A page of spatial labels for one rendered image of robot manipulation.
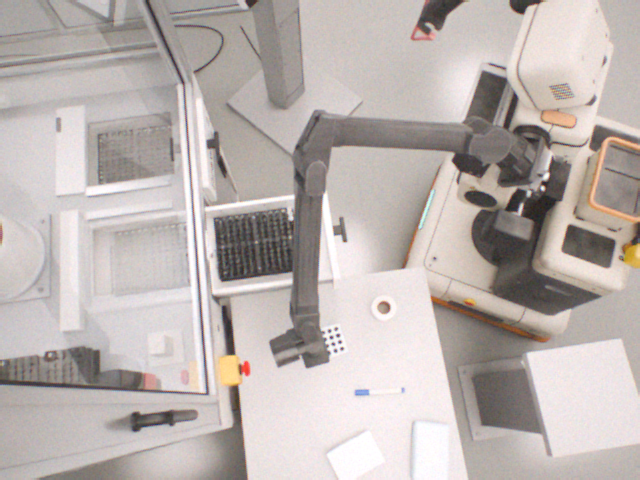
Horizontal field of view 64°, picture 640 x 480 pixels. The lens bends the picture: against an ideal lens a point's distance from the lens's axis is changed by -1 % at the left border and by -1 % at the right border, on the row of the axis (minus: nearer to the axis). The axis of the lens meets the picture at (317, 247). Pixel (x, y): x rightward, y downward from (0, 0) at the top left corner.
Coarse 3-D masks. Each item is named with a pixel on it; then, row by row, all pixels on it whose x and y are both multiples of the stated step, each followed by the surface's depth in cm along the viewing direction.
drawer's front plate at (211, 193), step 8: (200, 104) 150; (200, 112) 149; (200, 120) 148; (208, 120) 159; (200, 128) 148; (208, 128) 156; (200, 136) 147; (208, 136) 154; (200, 144) 146; (200, 152) 145; (208, 152) 150; (208, 160) 148; (208, 168) 146; (208, 176) 144; (208, 184) 143; (208, 192) 146
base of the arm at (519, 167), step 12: (516, 144) 110; (528, 144) 111; (540, 144) 113; (516, 156) 111; (528, 156) 111; (540, 156) 113; (504, 168) 113; (516, 168) 112; (528, 168) 112; (504, 180) 117; (516, 180) 113; (528, 180) 111
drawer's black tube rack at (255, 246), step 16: (224, 224) 145; (240, 224) 142; (256, 224) 143; (272, 224) 142; (224, 240) 141; (240, 240) 144; (256, 240) 141; (272, 240) 140; (288, 240) 143; (224, 256) 139; (240, 256) 141; (256, 256) 140; (272, 256) 139; (288, 256) 142; (224, 272) 138; (240, 272) 139; (256, 272) 141; (272, 272) 141; (288, 272) 142
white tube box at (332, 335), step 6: (336, 324) 144; (324, 330) 143; (330, 330) 146; (336, 330) 147; (324, 336) 143; (330, 336) 145; (336, 336) 146; (342, 336) 143; (330, 342) 142; (336, 342) 142; (342, 342) 142; (330, 348) 142; (336, 348) 142; (342, 348) 145; (330, 354) 142; (336, 354) 142
